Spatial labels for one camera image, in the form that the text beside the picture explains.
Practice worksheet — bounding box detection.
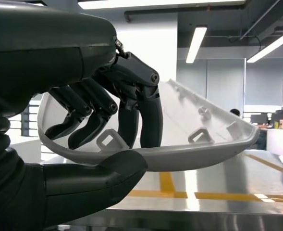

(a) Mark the white desk partition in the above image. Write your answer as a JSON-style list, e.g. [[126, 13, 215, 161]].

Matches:
[[266, 127, 283, 160]]

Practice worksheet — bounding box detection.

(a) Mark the white ceiling light strip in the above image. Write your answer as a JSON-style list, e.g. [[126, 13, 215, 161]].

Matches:
[[246, 27, 283, 64], [185, 26, 208, 64], [77, 0, 246, 10]]

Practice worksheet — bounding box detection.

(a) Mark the yellow workbench tape marking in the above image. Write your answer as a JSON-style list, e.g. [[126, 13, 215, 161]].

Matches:
[[128, 154, 283, 205]]

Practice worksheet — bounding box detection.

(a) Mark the person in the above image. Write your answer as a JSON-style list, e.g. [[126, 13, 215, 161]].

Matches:
[[230, 108, 268, 151]]

